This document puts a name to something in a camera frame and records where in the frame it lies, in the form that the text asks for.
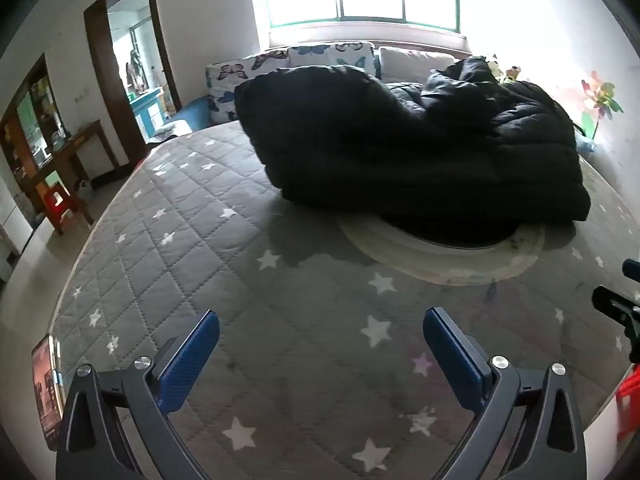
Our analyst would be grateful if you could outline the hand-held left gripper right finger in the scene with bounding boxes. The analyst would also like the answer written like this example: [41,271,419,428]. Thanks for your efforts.
[423,306,587,480]

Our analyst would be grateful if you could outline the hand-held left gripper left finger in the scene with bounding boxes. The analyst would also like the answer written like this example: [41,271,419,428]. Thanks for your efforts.
[56,310,220,480]

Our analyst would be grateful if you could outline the black puffer jacket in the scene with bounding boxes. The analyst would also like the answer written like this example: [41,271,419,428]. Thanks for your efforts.
[234,55,592,247]

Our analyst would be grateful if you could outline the hanging clothes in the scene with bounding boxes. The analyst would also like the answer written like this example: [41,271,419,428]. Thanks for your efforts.
[125,50,146,91]

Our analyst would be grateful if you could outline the red plastic stool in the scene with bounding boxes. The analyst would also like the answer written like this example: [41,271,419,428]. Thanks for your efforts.
[614,360,640,442]
[37,184,76,221]

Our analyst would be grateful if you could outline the grey star quilted mat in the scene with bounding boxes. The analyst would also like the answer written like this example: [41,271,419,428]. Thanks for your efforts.
[47,120,640,480]

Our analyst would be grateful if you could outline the clear printed storage bag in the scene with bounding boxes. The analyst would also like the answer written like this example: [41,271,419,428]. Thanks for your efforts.
[575,130,599,157]

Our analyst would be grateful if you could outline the dark red printed board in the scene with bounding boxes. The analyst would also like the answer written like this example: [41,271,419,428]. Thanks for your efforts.
[31,335,64,452]

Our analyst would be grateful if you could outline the colourful pinwheel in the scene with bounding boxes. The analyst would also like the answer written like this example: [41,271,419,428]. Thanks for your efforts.
[580,71,625,141]

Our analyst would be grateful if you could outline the white appliance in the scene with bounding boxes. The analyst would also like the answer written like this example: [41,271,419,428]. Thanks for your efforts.
[0,175,36,281]

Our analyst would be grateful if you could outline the wooden desk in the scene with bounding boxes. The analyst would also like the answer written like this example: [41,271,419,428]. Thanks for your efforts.
[35,120,118,236]

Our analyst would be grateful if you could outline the blue cabinet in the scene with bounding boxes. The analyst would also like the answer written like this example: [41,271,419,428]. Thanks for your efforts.
[131,87,166,131]

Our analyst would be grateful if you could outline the wooden display cabinet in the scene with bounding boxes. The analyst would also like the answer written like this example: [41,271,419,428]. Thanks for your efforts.
[0,55,68,196]

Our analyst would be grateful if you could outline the white cushion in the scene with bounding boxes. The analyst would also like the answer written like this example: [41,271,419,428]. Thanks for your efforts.
[377,46,473,83]

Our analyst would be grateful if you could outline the brown door frame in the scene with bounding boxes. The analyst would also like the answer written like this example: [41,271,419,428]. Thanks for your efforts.
[84,0,182,171]

